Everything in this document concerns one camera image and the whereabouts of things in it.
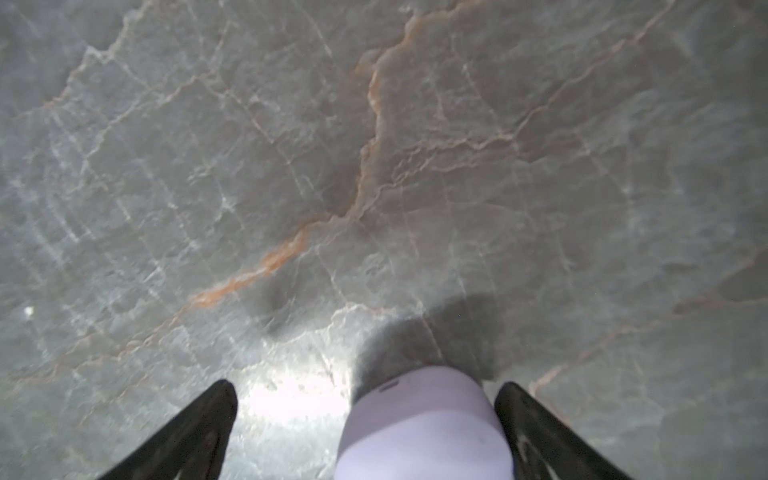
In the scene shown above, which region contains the purple earbud charging case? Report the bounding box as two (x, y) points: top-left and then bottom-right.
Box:
(333, 366), (514, 479)

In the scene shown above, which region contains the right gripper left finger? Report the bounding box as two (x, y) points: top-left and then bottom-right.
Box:
(102, 379), (238, 480)

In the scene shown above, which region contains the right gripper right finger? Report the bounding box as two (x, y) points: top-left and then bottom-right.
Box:
(494, 382), (631, 480)

